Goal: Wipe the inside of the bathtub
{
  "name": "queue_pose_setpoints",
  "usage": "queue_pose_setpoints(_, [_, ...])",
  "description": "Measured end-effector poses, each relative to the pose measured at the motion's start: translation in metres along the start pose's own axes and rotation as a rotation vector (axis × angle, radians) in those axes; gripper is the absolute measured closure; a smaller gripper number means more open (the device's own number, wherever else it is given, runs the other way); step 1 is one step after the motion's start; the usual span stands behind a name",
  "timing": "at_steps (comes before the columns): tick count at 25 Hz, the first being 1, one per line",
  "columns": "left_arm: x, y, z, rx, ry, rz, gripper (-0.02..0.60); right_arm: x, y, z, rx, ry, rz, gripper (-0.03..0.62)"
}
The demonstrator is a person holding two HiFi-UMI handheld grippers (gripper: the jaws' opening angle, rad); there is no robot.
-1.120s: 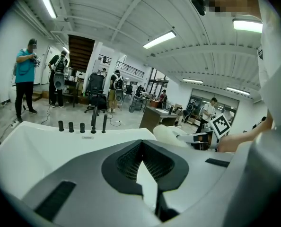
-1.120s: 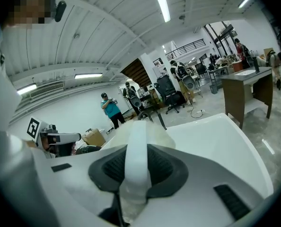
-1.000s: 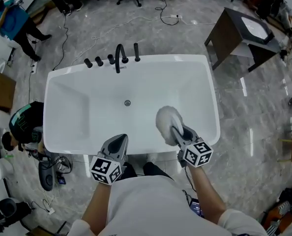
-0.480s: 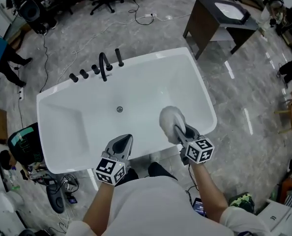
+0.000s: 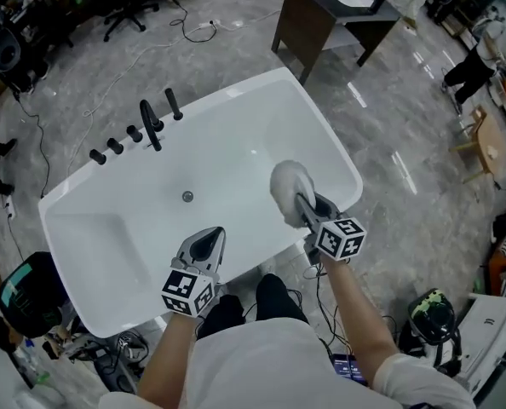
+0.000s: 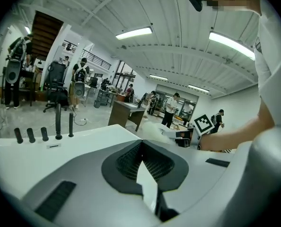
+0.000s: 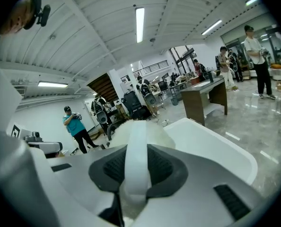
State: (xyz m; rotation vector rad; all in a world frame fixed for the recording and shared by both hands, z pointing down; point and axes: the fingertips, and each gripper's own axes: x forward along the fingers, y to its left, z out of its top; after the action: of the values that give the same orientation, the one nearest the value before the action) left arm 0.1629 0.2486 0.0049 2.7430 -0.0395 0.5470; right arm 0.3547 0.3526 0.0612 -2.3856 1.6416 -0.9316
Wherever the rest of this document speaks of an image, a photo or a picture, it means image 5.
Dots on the white fluffy cleaning cloth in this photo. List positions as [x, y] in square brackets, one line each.
[285, 186]

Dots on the chrome bathtub drain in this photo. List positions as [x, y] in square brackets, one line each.
[188, 195]

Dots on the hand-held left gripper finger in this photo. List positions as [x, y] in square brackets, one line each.
[189, 249]
[218, 256]

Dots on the white box appliance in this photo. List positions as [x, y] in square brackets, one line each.
[487, 326]

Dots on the white power strip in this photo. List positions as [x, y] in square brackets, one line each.
[209, 23]

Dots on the black phone with lit screen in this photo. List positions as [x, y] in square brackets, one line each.
[349, 369]

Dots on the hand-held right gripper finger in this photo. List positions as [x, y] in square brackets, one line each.
[326, 210]
[307, 213]

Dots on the person's black trousers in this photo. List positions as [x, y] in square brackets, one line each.
[274, 296]

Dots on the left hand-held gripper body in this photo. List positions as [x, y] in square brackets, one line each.
[187, 292]

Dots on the person's white shirt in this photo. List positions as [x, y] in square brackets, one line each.
[261, 369]

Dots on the small wooden chair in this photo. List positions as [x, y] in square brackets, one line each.
[491, 143]

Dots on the black basin faucet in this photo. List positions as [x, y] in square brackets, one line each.
[378, 0]

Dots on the white bathtub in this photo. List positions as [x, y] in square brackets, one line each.
[236, 134]

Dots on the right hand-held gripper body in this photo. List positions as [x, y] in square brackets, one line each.
[340, 239]

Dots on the person's right forearm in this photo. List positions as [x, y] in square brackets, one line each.
[359, 322]

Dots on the orange striped case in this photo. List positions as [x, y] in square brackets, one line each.
[498, 266]

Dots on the person's left forearm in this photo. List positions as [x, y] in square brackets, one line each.
[168, 356]

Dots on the black bathtub faucet set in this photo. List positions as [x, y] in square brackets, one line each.
[147, 122]

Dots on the dark wooden vanity cabinet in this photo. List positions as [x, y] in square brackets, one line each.
[308, 28]

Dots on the black office chair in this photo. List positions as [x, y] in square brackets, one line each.
[127, 15]

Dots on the black faucet knob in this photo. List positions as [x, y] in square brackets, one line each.
[134, 133]
[115, 146]
[98, 157]

